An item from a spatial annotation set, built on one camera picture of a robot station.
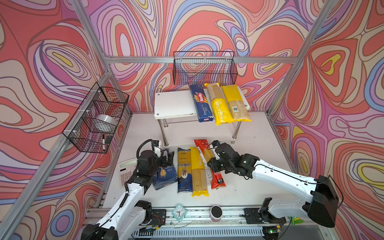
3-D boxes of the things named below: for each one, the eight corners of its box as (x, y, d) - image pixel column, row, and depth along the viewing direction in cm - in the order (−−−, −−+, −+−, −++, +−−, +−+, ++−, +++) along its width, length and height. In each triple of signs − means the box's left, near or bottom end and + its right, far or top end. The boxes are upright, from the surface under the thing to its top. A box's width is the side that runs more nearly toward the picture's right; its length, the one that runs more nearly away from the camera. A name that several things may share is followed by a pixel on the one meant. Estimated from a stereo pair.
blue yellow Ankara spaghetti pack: (178, 192, 82) (177, 191, 81) (178, 150, 100) (177, 148, 98) (193, 191, 83) (193, 190, 81) (190, 149, 101) (190, 147, 99)
